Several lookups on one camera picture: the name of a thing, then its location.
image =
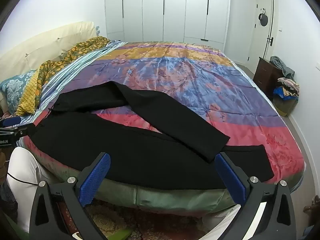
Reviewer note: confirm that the person's left leg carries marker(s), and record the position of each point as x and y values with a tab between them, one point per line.
22	165

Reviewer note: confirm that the grey cloth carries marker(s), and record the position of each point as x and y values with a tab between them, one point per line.
282	66

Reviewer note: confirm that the patterned rug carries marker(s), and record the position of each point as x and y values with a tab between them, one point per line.
112	220

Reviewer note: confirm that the green satin bed skirt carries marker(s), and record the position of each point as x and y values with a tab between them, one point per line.
162	196

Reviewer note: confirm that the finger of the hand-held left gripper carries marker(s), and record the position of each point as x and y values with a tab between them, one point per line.
22	130
11	121

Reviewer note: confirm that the wall socket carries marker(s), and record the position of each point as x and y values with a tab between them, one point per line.
97	29

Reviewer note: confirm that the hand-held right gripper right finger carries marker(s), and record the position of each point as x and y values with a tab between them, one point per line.
231	180

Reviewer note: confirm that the pink cloth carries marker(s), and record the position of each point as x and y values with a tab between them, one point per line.
290	82

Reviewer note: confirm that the blue cloth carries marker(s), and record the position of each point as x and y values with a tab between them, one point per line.
281	92

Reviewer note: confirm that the cream padded headboard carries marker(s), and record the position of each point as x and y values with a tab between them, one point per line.
37	45

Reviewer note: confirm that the black round door hanging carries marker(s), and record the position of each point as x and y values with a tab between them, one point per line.
263	20

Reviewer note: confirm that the black pants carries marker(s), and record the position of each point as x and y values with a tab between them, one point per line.
150	160

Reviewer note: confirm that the olive basket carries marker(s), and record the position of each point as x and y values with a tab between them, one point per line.
283	106

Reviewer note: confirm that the colourful floral satin quilt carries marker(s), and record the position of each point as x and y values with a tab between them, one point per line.
187	80

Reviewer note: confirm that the yellow orange floral cloth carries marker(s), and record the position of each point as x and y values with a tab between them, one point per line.
50	70

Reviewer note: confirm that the white door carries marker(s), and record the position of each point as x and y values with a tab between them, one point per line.
262	47

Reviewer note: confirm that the white wardrobe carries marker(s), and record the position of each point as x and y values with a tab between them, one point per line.
175	10

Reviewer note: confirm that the light blue striped sheet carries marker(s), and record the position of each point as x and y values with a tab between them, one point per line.
75	66

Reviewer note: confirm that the blue floral pillow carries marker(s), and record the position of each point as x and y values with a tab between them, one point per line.
12	90

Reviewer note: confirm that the green flat object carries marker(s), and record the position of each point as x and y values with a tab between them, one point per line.
121	235

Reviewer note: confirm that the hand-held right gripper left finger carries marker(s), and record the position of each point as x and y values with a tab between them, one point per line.
96	177

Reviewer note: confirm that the dark brown nightstand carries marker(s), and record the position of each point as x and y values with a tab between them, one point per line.
265	77

